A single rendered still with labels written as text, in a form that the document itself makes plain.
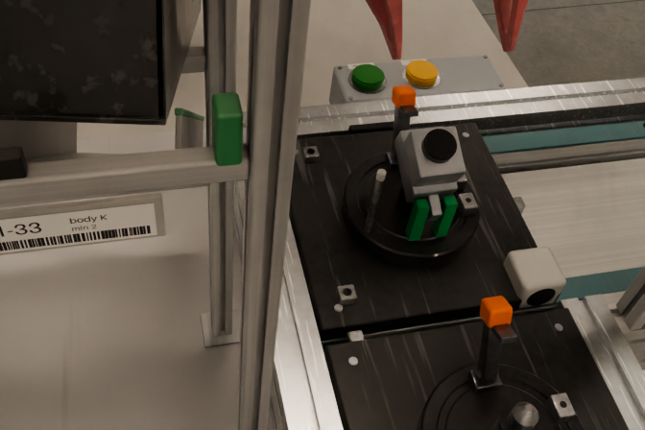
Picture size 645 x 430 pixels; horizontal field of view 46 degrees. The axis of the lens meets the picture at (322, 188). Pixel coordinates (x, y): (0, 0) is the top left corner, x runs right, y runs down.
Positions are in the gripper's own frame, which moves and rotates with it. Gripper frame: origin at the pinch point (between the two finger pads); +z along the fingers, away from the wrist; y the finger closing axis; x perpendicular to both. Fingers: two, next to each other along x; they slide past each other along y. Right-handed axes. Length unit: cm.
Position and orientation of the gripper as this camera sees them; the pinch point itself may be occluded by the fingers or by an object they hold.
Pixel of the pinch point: (453, 44)
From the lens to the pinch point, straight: 63.3
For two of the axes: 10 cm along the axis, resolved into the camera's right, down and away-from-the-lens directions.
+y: 9.7, -1.0, 2.0
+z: 0.8, 9.9, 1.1
